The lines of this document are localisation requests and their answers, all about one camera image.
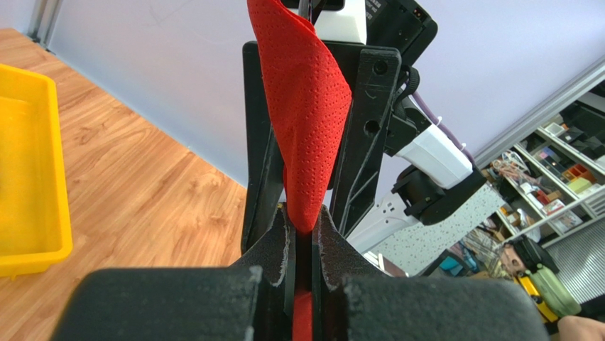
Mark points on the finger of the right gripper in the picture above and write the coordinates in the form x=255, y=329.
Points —
x=265, y=165
x=360, y=155

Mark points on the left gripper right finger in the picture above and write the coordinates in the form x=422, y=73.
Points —
x=335, y=264

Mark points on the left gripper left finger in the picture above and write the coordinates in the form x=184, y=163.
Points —
x=272, y=262

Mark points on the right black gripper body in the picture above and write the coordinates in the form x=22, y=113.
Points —
x=347, y=58

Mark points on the red paper napkin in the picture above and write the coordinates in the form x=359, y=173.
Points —
x=308, y=102

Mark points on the black knife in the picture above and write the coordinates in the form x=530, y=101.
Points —
x=310, y=10

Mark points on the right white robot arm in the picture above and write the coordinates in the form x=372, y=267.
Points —
x=392, y=160

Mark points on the person's forearm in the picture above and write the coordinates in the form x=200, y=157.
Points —
x=575, y=328

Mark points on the speckled grey partition panel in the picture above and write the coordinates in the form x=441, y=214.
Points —
x=412, y=249

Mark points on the metal storage shelf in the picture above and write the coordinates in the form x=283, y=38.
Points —
x=551, y=181

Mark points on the yellow plastic bin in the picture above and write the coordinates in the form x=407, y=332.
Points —
x=36, y=231

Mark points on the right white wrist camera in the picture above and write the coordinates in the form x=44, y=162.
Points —
x=403, y=25

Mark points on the aluminium frame post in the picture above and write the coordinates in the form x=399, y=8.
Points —
x=42, y=23

